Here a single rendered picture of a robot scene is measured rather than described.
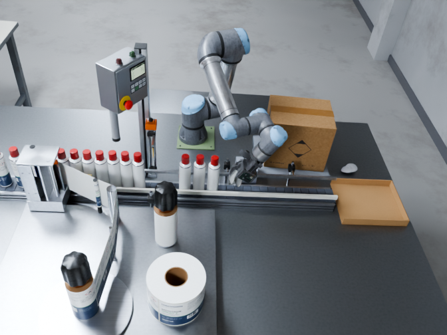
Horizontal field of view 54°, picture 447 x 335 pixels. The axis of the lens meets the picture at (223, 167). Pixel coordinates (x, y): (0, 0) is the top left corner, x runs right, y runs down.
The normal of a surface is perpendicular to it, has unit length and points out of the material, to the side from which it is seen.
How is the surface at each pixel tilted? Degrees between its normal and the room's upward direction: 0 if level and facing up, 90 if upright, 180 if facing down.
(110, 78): 90
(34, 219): 0
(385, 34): 90
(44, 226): 0
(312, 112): 0
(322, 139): 90
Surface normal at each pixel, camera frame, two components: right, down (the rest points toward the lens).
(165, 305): -0.31, 0.62
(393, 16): 0.01, 0.68
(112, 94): -0.55, 0.53
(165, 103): 0.07, -0.74
